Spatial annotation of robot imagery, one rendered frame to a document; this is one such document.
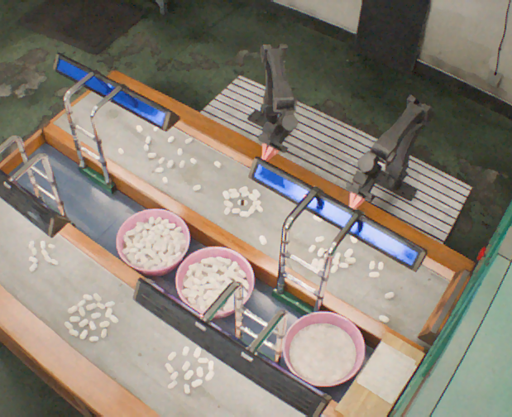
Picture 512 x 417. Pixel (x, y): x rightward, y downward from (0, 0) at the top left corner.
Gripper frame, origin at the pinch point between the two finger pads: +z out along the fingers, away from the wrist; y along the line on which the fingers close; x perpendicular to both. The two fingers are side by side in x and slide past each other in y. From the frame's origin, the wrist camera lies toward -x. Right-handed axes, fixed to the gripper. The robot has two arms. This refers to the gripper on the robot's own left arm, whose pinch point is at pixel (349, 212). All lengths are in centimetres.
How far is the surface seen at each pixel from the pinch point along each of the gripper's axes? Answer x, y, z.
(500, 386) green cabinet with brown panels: -124, 59, 4
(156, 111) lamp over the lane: -30, -70, 0
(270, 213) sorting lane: 3.2, -27.0, 14.8
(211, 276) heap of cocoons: -19, -28, 41
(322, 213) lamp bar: -29.0, -1.1, 2.6
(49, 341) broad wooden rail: -56, -55, 82
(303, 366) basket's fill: -24, 17, 49
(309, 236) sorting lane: 3.2, -9.5, 14.9
